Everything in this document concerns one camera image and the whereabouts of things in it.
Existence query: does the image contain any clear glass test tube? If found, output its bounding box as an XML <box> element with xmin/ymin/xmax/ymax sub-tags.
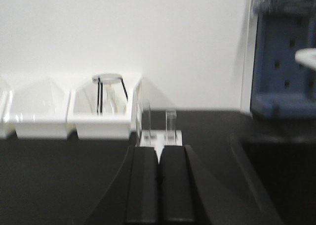
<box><xmin>165</xmin><ymin>109</ymin><xmax>177</xmax><ymax>144</ymax></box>

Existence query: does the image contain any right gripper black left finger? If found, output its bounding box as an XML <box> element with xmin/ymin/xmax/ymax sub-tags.
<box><xmin>84</xmin><ymin>146</ymin><xmax>158</xmax><ymax>225</ymax></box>

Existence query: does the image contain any middle white plastic bin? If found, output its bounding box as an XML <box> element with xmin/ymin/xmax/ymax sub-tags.
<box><xmin>3</xmin><ymin>76</ymin><xmax>75</xmax><ymax>139</ymax></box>

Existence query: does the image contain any right white plastic bin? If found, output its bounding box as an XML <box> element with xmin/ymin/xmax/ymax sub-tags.
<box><xmin>67</xmin><ymin>74</ymin><xmax>142</xmax><ymax>139</ymax></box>

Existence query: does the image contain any white test tube rack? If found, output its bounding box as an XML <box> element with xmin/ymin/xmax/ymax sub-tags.
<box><xmin>136</xmin><ymin>130</ymin><xmax>183</xmax><ymax>158</ymax></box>

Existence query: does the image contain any white plastic bin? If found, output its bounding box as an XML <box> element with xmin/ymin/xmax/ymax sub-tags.
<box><xmin>0</xmin><ymin>77</ymin><xmax>13</xmax><ymax>139</ymax></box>
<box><xmin>67</xmin><ymin>74</ymin><xmax>142</xmax><ymax>139</ymax></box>
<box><xmin>3</xmin><ymin>76</ymin><xmax>75</xmax><ymax>139</ymax></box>

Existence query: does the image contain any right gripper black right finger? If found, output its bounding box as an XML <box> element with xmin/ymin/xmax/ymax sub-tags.
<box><xmin>160</xmin><ymin>145</ymin><xmax>282</xmax><ymax>225</ymax></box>

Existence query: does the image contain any black lab sink basin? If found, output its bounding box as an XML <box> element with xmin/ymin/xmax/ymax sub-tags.
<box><xmin>228</xmin><ymin>135</ymin><xmax>316</xmax><ymax>225</ymax></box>

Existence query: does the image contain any blue-grey pegboard drying rack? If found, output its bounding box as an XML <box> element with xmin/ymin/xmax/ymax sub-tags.
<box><xmin>250</xmin><ymin>14</ymin><xmax>316</xmax><ymax>119</ymax></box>

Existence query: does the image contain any left white plastic bin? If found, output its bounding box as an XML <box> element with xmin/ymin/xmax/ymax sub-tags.
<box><xmin>0</xmin><ymin>77</ymin><xmax>13</xmax><ymax>139</ymax></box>

